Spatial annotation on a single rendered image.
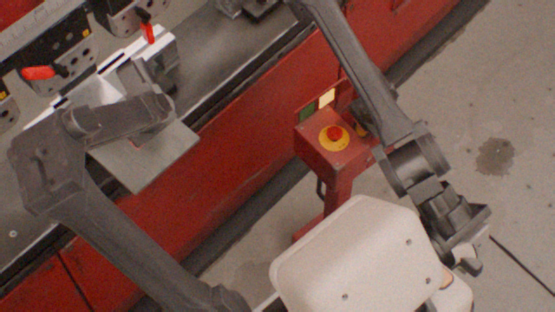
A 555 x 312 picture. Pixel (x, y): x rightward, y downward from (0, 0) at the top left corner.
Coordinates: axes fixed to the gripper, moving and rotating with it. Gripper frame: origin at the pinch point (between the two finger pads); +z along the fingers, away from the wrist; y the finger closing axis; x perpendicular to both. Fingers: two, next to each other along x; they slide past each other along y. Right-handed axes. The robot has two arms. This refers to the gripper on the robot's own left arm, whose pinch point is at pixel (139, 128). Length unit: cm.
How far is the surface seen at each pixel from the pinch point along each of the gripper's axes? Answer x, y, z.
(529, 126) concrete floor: 82, -129, 70
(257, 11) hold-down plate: -4.8, -45.9, 15.8
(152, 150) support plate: 5.1, 0.8, 0.2
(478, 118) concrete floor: 69, -119, 77
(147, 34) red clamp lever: -13.9, -13.5, -2.4
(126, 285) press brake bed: 29, 14, 59
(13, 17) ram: -27.6, 10.2, -20.1
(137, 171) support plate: 6.5, 6.1, -0.4
